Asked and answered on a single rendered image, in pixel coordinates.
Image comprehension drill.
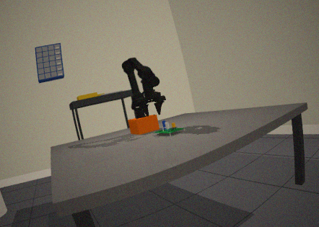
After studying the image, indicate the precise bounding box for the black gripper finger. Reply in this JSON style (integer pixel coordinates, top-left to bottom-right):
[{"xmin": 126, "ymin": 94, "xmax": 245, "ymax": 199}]
[
  {"xmin": 139, "ymin": 104, "xmax": 149, "ymax": 117},
  {"xmin": 154, "ymin": 102, "xmax": 163, "ymax": 115}
]

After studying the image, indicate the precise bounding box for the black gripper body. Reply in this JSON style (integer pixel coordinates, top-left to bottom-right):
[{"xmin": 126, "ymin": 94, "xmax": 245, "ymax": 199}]
[{"xmin": 136, "ymin": 88, "xmax": 166, "ymax": 106}]

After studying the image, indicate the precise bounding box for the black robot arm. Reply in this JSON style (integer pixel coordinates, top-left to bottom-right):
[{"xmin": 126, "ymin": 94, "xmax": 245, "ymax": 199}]
[{"xmin": 122, "ymin": 58, "xmax": 160, "ymax": 119}]

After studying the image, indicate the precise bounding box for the green circuit board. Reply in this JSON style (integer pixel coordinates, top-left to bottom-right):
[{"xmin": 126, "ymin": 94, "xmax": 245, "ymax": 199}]
[{"xmin": 154, "ymin": 120, "xmax": 185, "ymax": 135}]

